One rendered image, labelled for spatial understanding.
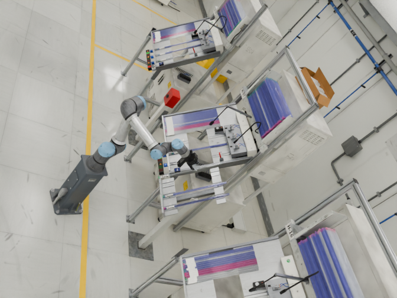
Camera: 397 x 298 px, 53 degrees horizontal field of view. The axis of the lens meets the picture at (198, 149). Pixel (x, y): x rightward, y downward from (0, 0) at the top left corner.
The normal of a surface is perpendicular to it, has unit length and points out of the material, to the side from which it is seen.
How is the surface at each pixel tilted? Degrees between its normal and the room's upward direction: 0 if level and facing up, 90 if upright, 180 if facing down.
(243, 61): 90
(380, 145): 90
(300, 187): 90
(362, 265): 90
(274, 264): 45
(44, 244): 0
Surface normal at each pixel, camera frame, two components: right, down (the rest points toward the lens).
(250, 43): 0.15, 0.74
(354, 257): -0.79, -0.30
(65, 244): 0.59, -0.60
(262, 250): -0.14, -0.64
